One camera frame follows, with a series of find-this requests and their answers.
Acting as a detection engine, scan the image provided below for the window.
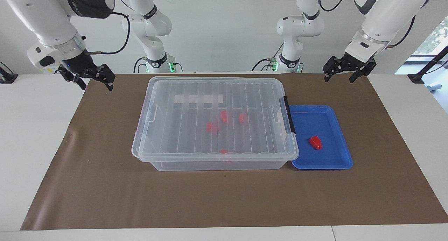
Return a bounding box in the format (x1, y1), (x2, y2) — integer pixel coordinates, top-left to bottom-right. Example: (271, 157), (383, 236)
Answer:
(395, 15), (448, 75)

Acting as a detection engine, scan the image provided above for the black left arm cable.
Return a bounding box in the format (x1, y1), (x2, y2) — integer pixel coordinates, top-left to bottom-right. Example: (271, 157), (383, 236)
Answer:
(385, 15), (416, 49)

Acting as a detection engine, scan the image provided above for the blue plastic tray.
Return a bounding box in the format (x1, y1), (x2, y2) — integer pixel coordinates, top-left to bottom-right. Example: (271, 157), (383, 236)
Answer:
(289, 105), (353, 170)

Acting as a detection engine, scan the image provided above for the black base cable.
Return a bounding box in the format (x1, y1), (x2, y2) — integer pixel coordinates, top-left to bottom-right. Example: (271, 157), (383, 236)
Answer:
(133, 57), (152, 73)
(252, 42), (285, 72)

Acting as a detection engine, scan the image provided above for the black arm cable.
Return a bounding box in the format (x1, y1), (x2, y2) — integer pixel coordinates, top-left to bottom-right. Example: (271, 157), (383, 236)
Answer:
(385, 15), (416, 49)
(86, 12), (131, 55)

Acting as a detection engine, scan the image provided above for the white label on box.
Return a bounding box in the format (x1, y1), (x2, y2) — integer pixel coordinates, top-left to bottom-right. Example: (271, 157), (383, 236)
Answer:
(174, 94), (224, 104)

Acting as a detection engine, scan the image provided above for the clear plastic storage box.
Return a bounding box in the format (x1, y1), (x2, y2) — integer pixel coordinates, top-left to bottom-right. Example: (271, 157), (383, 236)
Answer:
(138, 77), (300, 171)

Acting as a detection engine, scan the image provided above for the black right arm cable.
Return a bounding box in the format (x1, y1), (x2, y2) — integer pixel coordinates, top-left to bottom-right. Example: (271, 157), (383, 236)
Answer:
(86, 12), (131, 55)

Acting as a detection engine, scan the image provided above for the black angled stand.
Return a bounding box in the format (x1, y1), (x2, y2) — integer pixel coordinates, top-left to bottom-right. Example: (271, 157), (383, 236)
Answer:
(408, 45), (448, 85)

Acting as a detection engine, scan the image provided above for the clear plastic box lid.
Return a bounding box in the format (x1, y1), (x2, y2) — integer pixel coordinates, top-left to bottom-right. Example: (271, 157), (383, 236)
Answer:
(132, 76), (300, 162)

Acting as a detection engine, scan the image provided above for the brown paper table mat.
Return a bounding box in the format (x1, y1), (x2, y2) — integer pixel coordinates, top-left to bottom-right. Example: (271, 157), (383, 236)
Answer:
(20, 72), (448, 231)

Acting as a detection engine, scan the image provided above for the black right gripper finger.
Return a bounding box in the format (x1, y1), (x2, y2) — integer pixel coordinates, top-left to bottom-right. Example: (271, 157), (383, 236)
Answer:
(58, 68), (87, 90)
(95, 64), (116, 91)

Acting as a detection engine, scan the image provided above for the black box latch handle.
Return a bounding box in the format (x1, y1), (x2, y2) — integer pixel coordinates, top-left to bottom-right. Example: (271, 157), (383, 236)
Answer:
(283, 96), (296, 135)

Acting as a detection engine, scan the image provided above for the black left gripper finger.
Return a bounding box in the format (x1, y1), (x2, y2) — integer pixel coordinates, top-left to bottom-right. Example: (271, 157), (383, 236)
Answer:
(323, 57), (345, 83)
(349, 58), (377, 83)

